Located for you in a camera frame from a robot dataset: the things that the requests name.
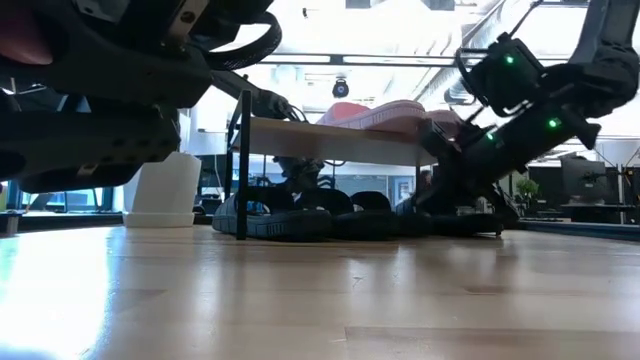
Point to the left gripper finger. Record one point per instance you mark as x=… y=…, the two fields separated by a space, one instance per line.
x=250 y=95
x=255 y=111

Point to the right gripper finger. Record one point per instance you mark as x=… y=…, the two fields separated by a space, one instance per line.
x=432 y=202
x=507 y=207

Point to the pink foam slide sandal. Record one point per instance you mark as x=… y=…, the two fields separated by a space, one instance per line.
x=385 y=117
x=447 y=116

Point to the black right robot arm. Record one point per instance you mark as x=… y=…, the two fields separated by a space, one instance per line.
x=610 y=75

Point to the person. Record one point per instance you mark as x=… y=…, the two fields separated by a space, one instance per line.
x=426 y=179

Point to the background green plant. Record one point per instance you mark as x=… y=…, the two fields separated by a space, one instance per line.
x=527 y=192

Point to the background black monitor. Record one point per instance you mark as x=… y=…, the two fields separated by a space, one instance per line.
x=582 y=180

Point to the overhead LED light bar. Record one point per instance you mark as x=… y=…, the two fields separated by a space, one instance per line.
x=337 y=59

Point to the white faceted plant pot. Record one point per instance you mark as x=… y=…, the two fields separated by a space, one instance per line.
x=165 y=200

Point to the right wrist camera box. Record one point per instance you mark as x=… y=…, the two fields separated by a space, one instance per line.
x=505 y=75

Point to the wooden shelf black metal frame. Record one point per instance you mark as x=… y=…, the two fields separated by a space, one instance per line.
x=325 y=142

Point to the black overhead camera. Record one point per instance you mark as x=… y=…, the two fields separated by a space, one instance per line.
x=340 y=89

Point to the silver ceiling duct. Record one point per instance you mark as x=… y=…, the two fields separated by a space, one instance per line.
x=450 y=80

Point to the black aluminium rig frame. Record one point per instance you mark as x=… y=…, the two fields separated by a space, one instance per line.
x=75 y=220

